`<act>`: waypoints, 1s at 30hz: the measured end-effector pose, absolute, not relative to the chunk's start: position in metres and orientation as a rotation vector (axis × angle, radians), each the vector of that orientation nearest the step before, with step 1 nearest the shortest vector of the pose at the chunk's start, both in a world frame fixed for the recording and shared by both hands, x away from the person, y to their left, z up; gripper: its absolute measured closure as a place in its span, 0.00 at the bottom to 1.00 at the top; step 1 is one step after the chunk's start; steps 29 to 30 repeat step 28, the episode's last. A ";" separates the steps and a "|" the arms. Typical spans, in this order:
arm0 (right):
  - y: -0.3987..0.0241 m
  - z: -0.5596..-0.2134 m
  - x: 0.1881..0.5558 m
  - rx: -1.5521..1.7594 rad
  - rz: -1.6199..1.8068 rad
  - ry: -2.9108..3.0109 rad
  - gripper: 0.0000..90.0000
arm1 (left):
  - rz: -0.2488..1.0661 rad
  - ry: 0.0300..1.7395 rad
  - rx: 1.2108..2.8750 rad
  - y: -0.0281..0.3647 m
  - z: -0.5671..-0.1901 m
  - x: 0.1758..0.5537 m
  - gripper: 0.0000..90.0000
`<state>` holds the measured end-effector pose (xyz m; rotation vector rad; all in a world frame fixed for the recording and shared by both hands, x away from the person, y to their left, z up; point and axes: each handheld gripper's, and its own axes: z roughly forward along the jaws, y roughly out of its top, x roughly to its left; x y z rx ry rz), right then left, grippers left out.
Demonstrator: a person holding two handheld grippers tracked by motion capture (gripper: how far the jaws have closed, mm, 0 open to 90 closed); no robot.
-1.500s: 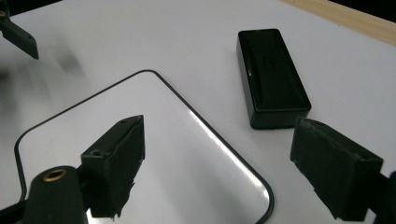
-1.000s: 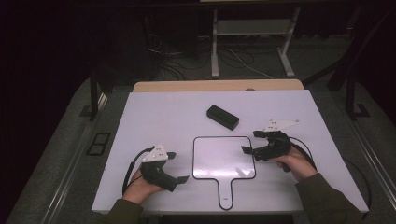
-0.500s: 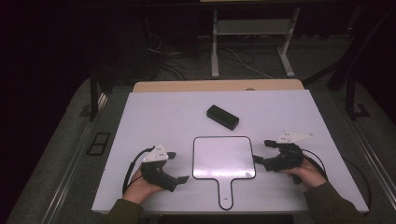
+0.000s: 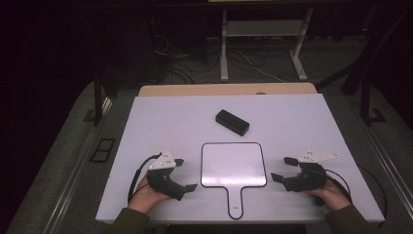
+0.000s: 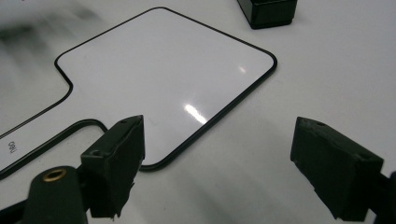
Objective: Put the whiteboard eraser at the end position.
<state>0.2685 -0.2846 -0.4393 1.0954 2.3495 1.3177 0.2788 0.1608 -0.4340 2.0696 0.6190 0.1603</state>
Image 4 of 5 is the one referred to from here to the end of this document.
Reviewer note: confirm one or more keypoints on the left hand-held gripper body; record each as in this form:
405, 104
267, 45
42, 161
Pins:
164, 185

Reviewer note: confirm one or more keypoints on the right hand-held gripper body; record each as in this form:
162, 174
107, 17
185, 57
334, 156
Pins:
307, 180

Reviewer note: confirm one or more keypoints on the black whiteboard eraser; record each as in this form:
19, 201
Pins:
232, 122

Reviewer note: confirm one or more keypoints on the person's left hand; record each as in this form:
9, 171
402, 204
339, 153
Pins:
144, 200

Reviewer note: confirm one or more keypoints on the person's right hand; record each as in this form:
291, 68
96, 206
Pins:
332, 196

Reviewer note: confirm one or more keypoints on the white metal stand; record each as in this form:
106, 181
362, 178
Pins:
224, 48

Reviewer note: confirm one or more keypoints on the black slanted metal bar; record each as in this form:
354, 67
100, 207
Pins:
360, 58

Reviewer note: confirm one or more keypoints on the black floor outlet frame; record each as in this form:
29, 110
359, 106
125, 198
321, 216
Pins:
103, 150

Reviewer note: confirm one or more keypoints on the aluminium floor rail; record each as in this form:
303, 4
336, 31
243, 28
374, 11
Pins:
78, 162
393, 175

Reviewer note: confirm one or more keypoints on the black metal stand post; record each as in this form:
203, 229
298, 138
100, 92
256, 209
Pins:
366, 104
97, 104

